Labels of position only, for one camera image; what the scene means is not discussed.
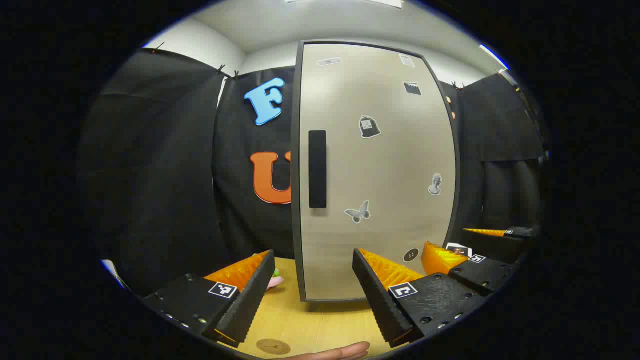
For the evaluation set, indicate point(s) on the black backdrop cloth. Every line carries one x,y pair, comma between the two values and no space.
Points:
165,175

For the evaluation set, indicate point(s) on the round brown coaster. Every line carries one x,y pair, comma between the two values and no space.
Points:
273,346

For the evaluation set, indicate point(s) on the pink plush toy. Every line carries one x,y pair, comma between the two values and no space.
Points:
276,283

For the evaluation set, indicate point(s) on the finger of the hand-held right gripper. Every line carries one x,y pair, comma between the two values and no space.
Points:
482,275
520,232

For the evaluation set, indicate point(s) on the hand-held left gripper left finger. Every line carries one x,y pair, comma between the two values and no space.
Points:
247,300

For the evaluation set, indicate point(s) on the white cover book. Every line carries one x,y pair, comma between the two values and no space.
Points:
452,247

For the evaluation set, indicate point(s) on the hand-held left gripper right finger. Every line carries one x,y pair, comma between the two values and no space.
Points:
382,300

